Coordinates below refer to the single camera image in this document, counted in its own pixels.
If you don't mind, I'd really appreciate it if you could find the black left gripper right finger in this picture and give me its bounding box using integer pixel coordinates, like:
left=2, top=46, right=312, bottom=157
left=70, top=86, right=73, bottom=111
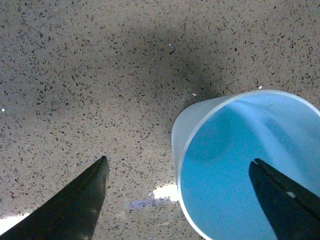
left=248, top=158, right=320, bottom=240

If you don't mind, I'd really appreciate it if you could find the blue cup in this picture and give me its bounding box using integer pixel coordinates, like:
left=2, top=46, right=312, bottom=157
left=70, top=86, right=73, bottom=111
left=171, top=90, right=320, bottom=240

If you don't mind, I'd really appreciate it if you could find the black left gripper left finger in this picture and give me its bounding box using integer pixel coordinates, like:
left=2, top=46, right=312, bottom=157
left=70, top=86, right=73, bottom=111
left=0, top=156, right=109, bottom=240

